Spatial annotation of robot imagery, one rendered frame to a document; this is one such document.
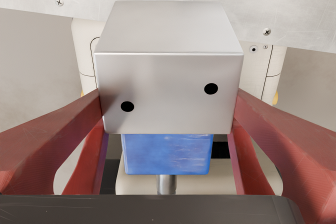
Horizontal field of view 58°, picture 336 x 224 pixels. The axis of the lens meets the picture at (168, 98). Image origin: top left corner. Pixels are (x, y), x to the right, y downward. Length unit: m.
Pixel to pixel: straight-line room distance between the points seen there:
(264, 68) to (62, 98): 0.83
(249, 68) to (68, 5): 0.70
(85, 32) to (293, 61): 0.80
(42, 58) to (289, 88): 0.99
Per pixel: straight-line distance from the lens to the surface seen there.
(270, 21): 0.28
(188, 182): 0.41
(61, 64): 1.26
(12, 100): 1.44
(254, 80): 0.94
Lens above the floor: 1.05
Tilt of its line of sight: 55 degrees down
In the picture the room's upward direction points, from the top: 179 degrees clockwise
